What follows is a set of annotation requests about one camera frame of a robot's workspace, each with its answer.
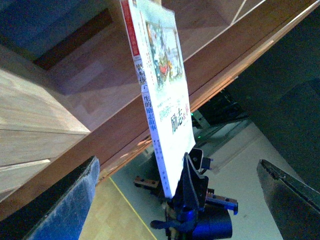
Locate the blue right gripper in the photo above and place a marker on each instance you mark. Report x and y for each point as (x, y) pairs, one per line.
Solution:
(196, 212)

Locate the wooden shelf cabinet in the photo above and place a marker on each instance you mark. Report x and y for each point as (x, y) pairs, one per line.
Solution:
(82, 98)

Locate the white children's story book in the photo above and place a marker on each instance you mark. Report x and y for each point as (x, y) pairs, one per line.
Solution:
(159, 66)

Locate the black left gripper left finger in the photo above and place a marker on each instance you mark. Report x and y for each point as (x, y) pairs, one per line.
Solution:
(60, 212)

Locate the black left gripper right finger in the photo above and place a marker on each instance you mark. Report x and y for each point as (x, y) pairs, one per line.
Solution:
(294, 206)

